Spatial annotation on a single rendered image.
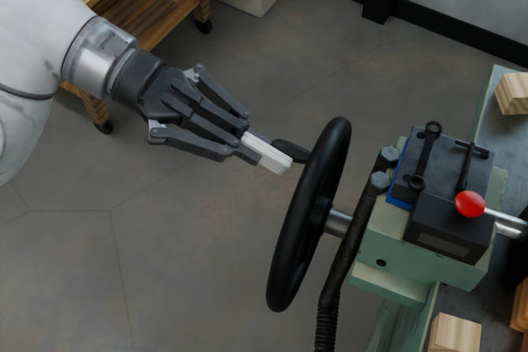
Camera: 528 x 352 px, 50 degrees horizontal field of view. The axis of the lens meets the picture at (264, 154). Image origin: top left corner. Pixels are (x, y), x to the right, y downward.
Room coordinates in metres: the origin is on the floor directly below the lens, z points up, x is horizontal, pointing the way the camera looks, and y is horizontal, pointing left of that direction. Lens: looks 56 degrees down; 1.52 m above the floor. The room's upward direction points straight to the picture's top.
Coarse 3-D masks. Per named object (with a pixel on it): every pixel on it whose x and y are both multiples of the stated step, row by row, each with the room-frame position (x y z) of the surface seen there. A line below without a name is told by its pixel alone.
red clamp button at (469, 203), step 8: (464, 192) 0.29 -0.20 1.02; (472, 192) 0.29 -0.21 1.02; (456, 200) 0.28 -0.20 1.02; (464, 200) 0.28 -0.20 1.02; (472, 200) 0.28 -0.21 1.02; (480, 200) 0.28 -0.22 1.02; (456, 208) 0.27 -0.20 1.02; (464, 208) 0.27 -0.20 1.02; (472, 208) 0.27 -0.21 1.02; (480, 208) 0.27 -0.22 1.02; (472, 216) 0.26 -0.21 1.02
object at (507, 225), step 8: (496, 216) 0.29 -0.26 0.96; (504, 216) 0.29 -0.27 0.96; (512, 216) 0.30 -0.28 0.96; (520, 216) 0.32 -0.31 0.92; (504, 224) 0.28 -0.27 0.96; (512, 224) 0.28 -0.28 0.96; (520, 224) 0.28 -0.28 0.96; (504, 232) 0.28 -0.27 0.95; (512, 232) 0.28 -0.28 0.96; (520, 232) 0.28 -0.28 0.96; (512, 240) 0.29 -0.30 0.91; (520, 240) 0.27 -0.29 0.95; (512, 248) 0.28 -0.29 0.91; (520, 248) 0.26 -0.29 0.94; (512, 256) 0.26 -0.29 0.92; (520, 256) 0.25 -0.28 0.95; (512, 264) 0.25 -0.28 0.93; (520, 264) 0.24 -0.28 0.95; (512, 272) 0.24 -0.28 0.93; (520, 272) 0.24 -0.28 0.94; (512, 280) 0.24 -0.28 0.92; (520, 280) 0.23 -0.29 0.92
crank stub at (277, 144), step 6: (276, 144) 0.41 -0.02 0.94; (282, 144) 0.41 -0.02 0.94; (288, 144) 0.41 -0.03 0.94; (294, 144) 0.41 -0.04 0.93; (282, 150) 0.40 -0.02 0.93; (288, 150) 0.40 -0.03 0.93; (294, 150) 0.40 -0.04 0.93; (300, 150) 0.40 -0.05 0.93; (306, 150) 0.40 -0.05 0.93; (294, 156) 0.40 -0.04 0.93; (300, 156) 0.39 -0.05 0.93; (306, 156) 0.39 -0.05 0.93; (294, 162) 0.39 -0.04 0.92; (300, 162) 0.39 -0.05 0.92
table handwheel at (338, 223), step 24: (336, 120) 0.45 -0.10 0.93; (336, 144) 0.41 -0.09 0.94; (312, 168) 0.36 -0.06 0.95; (336, 168) 0.48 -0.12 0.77; (312, 192) 0.33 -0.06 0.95; (288, 216) 0.31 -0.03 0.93; (312, 216) 0.36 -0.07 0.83; (336, 216) 0.36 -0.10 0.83; (288, 240) 0.29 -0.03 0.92; (312, 240) 0.39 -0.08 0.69; (288, 264) 0.27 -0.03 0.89; (288, 288) 0.30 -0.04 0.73
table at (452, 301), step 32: (480, 96) 0.56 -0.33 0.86; (480, 128) 0.46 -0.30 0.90; (512, 128) 0.46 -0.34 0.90; (512, 160) 0.41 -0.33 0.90; (512, 192) 0.36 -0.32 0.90; (384, 288) 0.25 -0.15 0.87; (416, 288) 0.24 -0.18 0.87; (448, 288) 0.23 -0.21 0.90; (480, 288) 0.23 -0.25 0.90; (512, 288) 0.23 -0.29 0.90; (480, 320) 0.20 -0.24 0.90
